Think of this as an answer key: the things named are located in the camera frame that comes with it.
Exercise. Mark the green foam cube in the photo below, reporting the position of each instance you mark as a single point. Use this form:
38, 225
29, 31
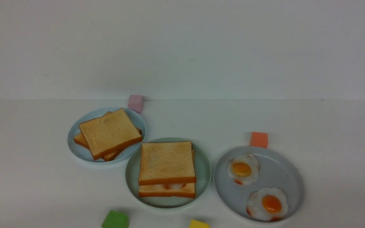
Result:
116, 219

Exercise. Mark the pink foam cube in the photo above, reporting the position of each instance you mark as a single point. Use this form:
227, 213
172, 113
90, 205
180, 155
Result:
136, 103

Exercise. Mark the orange foam cube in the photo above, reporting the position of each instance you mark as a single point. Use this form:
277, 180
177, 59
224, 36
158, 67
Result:
259, 139

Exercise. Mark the light blue bread plate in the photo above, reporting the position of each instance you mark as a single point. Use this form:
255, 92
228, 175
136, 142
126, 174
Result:
83, 154

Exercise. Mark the fried egg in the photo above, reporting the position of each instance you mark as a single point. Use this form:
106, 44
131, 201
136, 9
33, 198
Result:
267, 204
243, 169
174, 187

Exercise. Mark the grey egg plate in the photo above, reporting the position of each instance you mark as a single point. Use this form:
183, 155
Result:
275, 171

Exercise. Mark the yellow foam cube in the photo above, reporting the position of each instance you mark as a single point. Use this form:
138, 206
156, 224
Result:
198, 224

